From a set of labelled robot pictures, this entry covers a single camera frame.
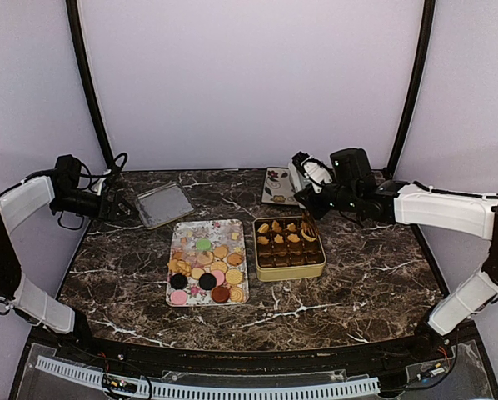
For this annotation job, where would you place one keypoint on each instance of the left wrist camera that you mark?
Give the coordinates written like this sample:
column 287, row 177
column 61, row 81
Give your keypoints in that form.
column 103, row 182

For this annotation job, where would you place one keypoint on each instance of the dotted round yellow biscuit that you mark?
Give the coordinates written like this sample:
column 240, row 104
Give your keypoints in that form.
column 234, row 276

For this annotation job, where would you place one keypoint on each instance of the white slotted cable duct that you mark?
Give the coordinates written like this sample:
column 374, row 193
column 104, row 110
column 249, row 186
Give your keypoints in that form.
column 141, row 388

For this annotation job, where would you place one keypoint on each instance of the pink sandwich cookie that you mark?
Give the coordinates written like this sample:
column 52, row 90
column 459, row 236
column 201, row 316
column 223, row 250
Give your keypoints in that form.
column 219, row 276
column 178, row 297

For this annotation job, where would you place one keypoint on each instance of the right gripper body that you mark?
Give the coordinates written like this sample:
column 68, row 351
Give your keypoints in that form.
column 319, row 210

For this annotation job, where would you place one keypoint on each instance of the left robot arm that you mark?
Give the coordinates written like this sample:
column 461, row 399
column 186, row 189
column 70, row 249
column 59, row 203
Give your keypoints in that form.
column 25, row 245

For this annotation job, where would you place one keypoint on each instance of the swirl butter cookie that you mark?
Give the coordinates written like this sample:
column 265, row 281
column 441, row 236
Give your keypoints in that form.
column 236, row 294

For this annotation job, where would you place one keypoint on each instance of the flower shaped cookie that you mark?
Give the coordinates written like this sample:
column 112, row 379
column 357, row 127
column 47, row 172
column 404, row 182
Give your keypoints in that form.
column 291, row 227
column 276, row 226

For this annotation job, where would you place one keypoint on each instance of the square floral plate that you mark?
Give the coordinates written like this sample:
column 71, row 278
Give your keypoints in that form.
column 277, row 187

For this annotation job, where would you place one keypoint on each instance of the green sandwich cookie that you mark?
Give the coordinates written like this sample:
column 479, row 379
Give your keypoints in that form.
column 203, row 244

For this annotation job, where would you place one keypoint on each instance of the black sandwich cookie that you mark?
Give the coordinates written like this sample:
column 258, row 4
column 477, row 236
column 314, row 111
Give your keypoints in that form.
column 207, row 281
column 178, row 281

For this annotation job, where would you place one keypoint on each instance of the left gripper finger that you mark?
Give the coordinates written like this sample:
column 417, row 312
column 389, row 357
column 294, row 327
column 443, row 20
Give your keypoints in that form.
column 117, row 217
column 124, row 206

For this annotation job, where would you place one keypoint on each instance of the silver tin lid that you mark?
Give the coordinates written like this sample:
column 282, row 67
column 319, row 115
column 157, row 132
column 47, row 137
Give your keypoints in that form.
column 163, row 205

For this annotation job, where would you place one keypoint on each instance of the gold cookie tin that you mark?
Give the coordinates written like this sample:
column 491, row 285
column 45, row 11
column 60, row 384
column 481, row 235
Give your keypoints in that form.
column 287, row 255

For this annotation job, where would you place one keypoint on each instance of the brown chocolate cookie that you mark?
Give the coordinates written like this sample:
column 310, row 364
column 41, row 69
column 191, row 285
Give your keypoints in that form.
column 220, row 294

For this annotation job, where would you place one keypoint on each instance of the floral cookie tray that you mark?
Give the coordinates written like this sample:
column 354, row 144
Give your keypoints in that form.
column 228, row 251

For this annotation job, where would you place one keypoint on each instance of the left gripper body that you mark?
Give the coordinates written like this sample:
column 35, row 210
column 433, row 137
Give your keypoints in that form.
column 106, row 215

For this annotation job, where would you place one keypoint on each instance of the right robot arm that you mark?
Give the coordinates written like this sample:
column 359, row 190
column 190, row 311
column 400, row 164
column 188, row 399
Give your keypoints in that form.
column 349, row 185

